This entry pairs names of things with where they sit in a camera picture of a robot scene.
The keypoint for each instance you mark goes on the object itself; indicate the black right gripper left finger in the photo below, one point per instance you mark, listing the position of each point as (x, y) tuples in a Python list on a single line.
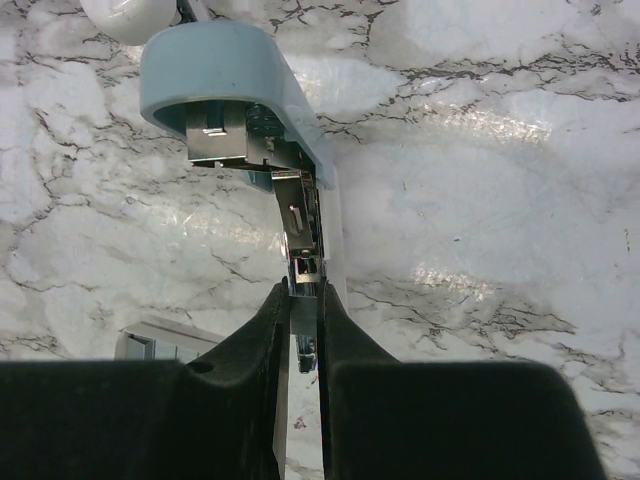
[(220, 416)]

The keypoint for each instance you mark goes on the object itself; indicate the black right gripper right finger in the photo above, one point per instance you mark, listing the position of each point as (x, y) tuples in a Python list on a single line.
[(387, 419)]

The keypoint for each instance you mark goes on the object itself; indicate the grey staple strip tray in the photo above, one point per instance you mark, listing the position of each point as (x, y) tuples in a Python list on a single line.
[(156, 338)]

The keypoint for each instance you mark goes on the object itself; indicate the light blue stapler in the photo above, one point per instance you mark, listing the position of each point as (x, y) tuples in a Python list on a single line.
[(226, 90)]

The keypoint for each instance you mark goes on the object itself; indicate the white stapler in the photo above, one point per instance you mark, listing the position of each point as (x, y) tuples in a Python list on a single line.
[(138, 22)]

